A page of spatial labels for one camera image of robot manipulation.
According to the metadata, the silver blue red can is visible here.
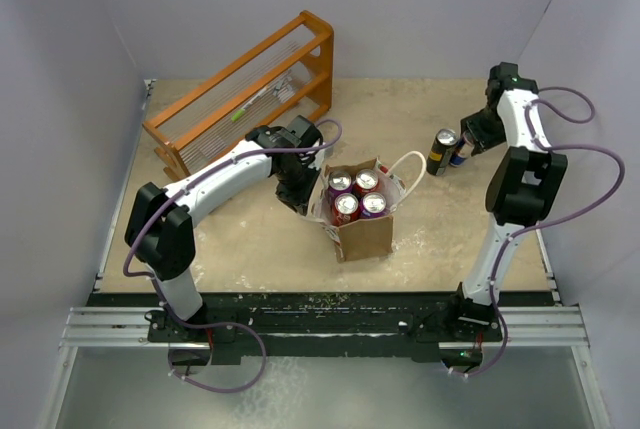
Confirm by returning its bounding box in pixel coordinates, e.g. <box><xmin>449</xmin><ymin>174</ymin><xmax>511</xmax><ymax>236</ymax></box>
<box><xmin>449</xmin><ymin>130</ymin><xmax>475</xmax><ymax>167</ymax></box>

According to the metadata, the dark black soda can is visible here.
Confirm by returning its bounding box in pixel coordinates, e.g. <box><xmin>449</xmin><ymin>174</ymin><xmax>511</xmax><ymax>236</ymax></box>
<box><xmin>426</xmin><ymin>128</ymin><xmax>458</xmax><ymax>176</ymax></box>

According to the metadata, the red coke can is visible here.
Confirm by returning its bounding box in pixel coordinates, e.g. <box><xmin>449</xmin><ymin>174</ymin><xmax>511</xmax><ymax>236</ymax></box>
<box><xmin>332</xmin><ymin>193</ymin><xmax>360</xmax><ymax>226</ymax></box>
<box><xmin>353</xmin><ymin>169</ymin><xmax>379</xmax><ymax>198</ymax></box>

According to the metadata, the purple fanta can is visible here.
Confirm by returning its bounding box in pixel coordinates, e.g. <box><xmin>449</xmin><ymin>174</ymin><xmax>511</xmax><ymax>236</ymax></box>
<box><xmin>360</xmin><ymin>192</ymin><xmax>387</xmax><ymax>219</ymax></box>
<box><xmin>327</xmin><ymin>170</ymin><xmax>353</xmax><ymax>205</ymax></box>

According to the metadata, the watermelon print canvas bag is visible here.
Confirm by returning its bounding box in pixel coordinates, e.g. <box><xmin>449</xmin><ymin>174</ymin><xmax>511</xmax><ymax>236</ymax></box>
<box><xmin>306</xmin><ymin>151</ymin><xmax>427</xmax><ymax>262</ymax></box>

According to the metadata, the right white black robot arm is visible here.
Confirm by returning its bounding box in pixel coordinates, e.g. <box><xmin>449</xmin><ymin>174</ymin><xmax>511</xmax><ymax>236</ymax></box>
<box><xmin>444</xmin><ymin>62</ymin><xmax>568</xmax><ymax>340</ymax></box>

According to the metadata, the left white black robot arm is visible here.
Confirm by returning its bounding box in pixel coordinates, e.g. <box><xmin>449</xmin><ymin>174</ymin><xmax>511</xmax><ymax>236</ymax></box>
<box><xmin>123</xmin><ymin>116</ymin><xmax>326</xmax><ymax>341</ymax></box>

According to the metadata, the green capped marker pen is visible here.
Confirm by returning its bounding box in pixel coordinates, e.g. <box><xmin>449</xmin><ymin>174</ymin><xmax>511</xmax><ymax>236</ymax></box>
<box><xmin>231</xmin><ymin>86</ymin><xmax>271</xmax><ymax>123</ymax></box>

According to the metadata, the orange wooden wire rack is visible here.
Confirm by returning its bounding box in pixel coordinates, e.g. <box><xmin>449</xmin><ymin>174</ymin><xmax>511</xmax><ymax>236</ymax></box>
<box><xmin>143</xmin><ymin>11</ymin><xmax>334</xmax><ymax>181</ymax></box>

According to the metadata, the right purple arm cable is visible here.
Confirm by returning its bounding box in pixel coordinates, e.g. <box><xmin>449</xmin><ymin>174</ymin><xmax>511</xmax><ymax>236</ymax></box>
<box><xmin>442</xmin><ymin>86</ymin><xmax>627</xmax><ymax>382</ymax></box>

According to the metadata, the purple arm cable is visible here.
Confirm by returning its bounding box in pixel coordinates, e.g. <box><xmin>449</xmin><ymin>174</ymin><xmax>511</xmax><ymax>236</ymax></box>
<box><xmin>122</xmin><ymin>118</ymin><xmax>344</xmax><ymax>393</ymax></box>
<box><xmin>442</xmin><ymin>86</ymin><xmax>627</xmax><ymax>382</ymax></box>

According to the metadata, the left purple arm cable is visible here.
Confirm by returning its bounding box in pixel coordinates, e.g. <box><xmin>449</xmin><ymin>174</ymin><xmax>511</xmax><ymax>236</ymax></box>
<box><xmin>122</xmin><ymin>118</ymin><xmax>344</xmax><ymax>393</ymax></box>

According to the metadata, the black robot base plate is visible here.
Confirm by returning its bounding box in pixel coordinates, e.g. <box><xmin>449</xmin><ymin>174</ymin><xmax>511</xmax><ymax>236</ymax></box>
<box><xmin>145</xmin><ymin>292</ymin><xmax>502</xmax><ymax>365</ymax></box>

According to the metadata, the aluminium frame rail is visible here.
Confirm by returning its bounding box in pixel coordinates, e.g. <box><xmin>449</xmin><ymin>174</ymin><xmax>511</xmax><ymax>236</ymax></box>
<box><xmin>64</xmin><ymin>79</ymin><xmax>584</xmax><ymax>356</ymax></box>

